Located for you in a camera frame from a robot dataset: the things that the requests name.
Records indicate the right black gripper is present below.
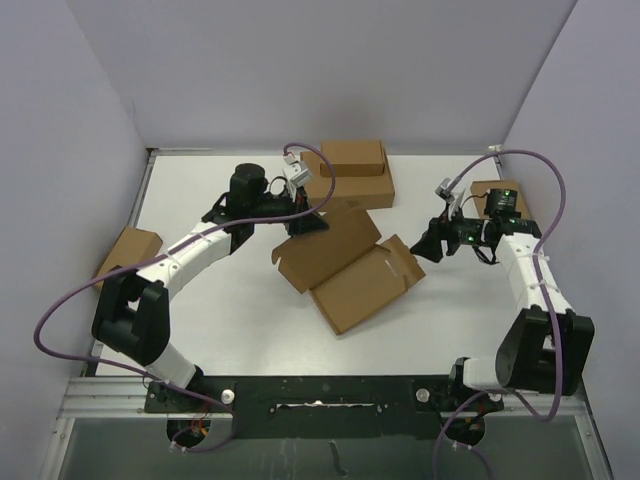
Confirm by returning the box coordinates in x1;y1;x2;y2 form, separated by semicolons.
410;202;487;263

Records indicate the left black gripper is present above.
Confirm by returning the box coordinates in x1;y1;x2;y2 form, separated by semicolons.
249;181;328;237

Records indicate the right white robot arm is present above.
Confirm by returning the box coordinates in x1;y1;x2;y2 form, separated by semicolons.
410;189;595;409

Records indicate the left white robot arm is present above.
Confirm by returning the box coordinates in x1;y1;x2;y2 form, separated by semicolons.
91;159;329;411

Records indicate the large closed cardboard box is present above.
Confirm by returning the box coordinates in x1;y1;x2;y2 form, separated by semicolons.
301;149;395;211

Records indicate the small closed cardboard box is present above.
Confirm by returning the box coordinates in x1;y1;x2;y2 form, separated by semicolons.
321;140;385;177

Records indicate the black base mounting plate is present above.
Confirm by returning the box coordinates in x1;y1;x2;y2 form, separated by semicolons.
144;375;504;446

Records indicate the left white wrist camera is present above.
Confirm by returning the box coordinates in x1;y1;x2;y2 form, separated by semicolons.
282;153;313;196

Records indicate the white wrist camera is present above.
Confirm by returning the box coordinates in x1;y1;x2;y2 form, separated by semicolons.
282;153;313;196
435;178;465;220

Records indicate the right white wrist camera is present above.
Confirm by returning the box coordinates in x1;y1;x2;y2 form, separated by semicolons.
435;178;465;220

